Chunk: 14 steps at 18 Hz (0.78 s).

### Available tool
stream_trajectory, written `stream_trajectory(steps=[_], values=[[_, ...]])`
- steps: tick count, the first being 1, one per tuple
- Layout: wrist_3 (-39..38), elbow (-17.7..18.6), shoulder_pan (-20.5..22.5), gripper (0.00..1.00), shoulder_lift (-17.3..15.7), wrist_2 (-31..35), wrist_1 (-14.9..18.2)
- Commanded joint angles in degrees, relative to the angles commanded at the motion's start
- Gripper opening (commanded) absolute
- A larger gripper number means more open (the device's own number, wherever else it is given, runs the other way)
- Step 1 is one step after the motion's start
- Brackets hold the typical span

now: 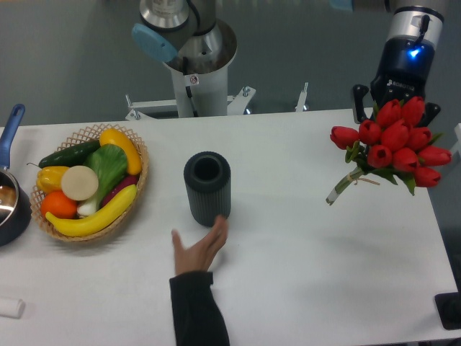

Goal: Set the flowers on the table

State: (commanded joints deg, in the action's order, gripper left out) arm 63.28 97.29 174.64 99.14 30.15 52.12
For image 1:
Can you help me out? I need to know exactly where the green cucumber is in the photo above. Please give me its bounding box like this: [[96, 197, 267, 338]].
[[27, 140, 100, 169]]

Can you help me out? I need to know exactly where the purple eggplant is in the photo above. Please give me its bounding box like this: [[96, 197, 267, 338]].
[[100, 175, 138, 208]]

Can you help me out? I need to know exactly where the white metal mounting stand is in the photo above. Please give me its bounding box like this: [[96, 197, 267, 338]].
[[125, 68, 256, 120]]

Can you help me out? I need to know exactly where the robot arm base with blue cap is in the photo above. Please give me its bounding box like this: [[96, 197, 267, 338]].
[[132, 1, 237, 74]]

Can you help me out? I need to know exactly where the yellow banana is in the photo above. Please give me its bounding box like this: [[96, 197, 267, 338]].
[[45, 185, 138, 237]]

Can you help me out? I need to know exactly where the dark grey ribbed vase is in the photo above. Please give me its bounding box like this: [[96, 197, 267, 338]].
[[184, 151, 231, 227]]

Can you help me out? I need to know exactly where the black sleeved forearm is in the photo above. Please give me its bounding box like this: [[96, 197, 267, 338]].
[[169, 271, 230, 345]]

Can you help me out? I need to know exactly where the orange fruit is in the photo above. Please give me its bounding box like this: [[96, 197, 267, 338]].
[[40, 191, 77, 219]]

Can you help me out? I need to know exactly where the yellow squash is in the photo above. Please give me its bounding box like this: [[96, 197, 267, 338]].
[[99, 128, 142, 175]]

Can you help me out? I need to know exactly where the black device at table edge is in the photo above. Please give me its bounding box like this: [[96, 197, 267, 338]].
[[434, 292, 461, 330]]

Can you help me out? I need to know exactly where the white cylindrical object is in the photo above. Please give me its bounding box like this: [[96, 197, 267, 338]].
[[0, 297, 25, 319]]

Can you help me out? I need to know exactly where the beige round disc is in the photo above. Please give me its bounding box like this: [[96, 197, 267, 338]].
[[61, 166, 99, 201]]

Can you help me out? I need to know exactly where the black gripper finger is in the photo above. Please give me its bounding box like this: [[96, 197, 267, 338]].
[[352, 84, 374, 124], [419, 102, 441, 128]]

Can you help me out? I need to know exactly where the bare human hand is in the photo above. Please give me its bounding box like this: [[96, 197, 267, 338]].
[[171, 216, 229, 276]]

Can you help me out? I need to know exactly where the green lettuce leek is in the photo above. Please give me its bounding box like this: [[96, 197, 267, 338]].
[[77, 144, 127, 218]]

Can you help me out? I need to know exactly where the yellow bell pepper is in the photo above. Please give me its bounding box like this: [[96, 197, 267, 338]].
[[36, 166, 69, 194]]

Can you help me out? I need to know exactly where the red tulip bouquet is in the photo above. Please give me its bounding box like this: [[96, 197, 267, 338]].
[[326, 96, 452, 205]]

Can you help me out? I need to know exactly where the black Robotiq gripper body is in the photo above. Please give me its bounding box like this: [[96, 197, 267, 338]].
[[370, 37, 433, 107]]

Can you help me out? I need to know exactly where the dark blue saucepan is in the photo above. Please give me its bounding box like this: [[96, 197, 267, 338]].
[[1, 104, 32, 246]]

